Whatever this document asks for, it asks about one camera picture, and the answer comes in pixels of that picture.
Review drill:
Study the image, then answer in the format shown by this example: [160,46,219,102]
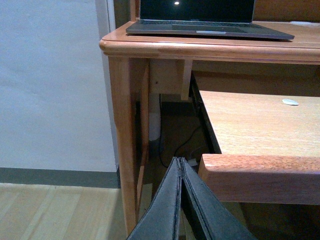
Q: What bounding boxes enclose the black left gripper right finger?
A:
[180,158,256,240]

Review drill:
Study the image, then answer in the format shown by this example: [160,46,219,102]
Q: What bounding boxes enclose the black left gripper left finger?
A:
[127,157,182,240]

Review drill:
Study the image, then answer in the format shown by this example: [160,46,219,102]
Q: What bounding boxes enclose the wooden pull-out keyboard tray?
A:
[191,71,320,206]

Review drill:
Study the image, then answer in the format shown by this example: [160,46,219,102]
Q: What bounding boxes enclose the white round tray sticker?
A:
[282,98,299,106]

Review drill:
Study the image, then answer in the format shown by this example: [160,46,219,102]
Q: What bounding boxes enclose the wooden desk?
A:
[99,0,320,236]

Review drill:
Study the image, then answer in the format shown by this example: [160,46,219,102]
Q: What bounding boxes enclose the grey open laptop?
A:
[126,0,294,41]

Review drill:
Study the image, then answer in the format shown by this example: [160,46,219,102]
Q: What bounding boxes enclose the white round desk grommet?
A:
[289,21,312,26]

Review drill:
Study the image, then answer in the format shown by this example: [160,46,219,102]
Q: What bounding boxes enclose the black cable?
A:
[158,93,203,168]

